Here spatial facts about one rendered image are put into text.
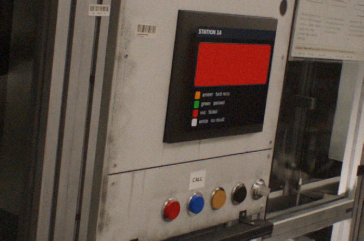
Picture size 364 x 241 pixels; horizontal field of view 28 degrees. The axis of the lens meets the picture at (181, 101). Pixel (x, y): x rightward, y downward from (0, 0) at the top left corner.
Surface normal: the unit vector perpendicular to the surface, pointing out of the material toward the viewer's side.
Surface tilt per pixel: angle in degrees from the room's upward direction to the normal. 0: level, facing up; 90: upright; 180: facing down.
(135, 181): 90
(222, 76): 90
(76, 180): 90
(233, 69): 90
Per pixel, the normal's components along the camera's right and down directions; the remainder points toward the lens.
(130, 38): 0.75, 0.19
